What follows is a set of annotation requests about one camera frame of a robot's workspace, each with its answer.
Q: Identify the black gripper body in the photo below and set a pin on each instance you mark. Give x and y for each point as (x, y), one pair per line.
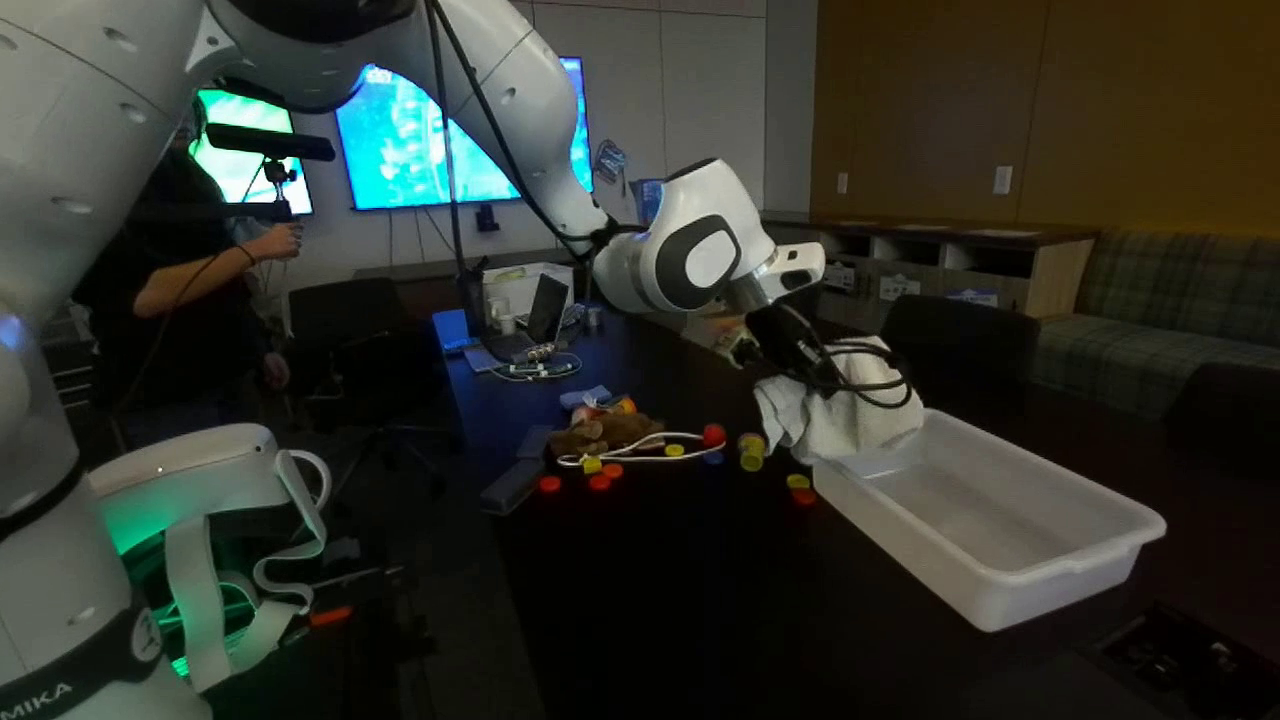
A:
(778, 333)

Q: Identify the white towel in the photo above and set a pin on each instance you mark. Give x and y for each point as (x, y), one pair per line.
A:
(853, 422)

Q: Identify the small red toy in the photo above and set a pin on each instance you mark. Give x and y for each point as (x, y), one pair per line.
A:
(548, 485)

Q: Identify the large blue monitor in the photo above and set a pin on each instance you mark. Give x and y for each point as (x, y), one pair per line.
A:
(401, 147)

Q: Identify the blue block toy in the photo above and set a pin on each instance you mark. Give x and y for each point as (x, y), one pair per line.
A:
(587, 397)

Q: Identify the low wooden shelf unit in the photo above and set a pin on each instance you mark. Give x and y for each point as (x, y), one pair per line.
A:
(962, 262)

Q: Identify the black chair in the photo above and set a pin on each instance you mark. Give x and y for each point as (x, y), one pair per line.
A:
(954, 341)

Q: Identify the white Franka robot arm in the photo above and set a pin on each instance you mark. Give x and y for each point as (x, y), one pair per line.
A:
(83, 201)

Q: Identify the black stereo camera bar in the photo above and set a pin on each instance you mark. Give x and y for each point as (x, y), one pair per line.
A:
(264, 142)

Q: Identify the blue cabinet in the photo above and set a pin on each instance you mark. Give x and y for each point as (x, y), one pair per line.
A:
(461, 341)

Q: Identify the white wall outlet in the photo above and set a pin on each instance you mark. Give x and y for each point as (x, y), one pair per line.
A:
(1000, 177)
(843, 182)

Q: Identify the yellow green toy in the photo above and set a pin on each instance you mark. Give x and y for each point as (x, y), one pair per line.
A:
(751, 448)

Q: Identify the red round toy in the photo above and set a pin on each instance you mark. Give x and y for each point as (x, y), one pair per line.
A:
(600, 479)

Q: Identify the small green monitor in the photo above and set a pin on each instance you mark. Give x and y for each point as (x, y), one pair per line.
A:
(253, 164)

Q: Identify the red ball toy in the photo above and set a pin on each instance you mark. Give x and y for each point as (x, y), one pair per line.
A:
(713, 433)

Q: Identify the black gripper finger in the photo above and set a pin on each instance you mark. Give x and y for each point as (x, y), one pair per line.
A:
(825, 367)
(815, 373)

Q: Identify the brown plush toy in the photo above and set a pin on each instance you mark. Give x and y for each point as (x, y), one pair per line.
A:
(600, 430)

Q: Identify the beige wrist camera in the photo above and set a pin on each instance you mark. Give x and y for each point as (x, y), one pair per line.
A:
(726, 333)

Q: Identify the person in dark shirt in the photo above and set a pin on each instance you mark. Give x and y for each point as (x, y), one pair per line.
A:
(173, 292)

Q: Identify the clear plastic bin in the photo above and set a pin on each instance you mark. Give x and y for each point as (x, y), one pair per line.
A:
(1000, 527)

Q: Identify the white bag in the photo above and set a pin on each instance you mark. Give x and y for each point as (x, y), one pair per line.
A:
(504, 287)

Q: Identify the green plaid sofa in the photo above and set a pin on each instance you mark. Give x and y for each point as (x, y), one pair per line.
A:
(1163, 323)

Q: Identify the small dark laptop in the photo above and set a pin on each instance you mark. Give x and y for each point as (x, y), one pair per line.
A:
(547, 323)

